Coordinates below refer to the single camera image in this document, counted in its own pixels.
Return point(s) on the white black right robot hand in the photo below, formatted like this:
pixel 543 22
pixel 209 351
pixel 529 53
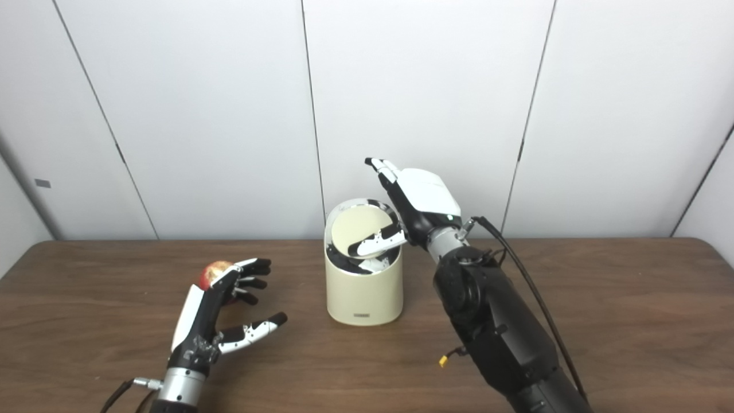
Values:
pixel 427 195

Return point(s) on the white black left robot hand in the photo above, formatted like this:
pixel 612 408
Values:
pixel 200 321

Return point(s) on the red apple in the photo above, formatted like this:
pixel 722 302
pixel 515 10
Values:
pixel 213 271

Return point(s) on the round cream bin lid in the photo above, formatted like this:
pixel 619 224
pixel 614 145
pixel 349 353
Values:
pixel 358 226

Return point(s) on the cream-colored bin body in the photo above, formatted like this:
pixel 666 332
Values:
pixel 364 298

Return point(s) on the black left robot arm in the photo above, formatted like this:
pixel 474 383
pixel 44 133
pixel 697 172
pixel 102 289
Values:
pixel 180 390

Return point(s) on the small grey wall label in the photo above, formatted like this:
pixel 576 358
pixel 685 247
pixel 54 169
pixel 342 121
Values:
pixel 42 183

